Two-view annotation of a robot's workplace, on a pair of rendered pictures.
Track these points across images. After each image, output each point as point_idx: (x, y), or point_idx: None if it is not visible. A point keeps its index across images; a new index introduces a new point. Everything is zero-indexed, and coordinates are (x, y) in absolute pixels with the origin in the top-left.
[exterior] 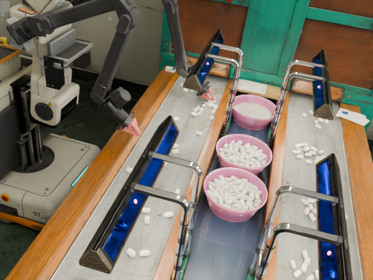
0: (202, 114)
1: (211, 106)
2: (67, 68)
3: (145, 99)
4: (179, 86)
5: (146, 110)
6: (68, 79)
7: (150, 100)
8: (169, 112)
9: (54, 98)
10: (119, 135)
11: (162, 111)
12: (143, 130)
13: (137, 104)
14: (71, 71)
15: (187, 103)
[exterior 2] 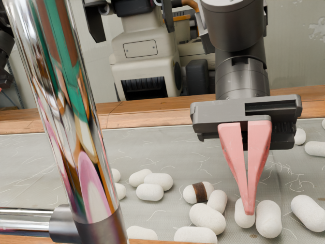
0: (121, 207)
1: (196, 225)
2: (162, 30)
3: (162, 101)
4: (322, 127)
5: (109, 111)
6: (157, 48)
7: (162, 105)
8: (127, 142)
9: (119, 62)
10: (22, 112)
11: (129, 134)
12: (41, 130)
13: (138, 100)
14: (162, 36)
15: (200, 160)
